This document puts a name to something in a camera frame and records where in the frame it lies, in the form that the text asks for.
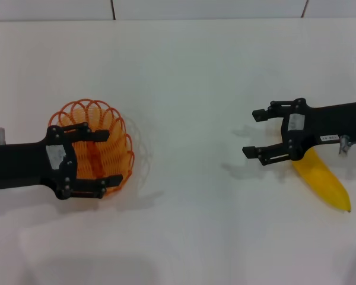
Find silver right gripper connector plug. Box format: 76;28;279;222
338;134;356;155

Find orange plastic wire basket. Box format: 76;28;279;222
48;97;136;193

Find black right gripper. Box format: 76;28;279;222
241;97;356;166

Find yellow banana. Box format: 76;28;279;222
291;148;352;213

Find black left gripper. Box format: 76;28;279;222
0;122;124;200

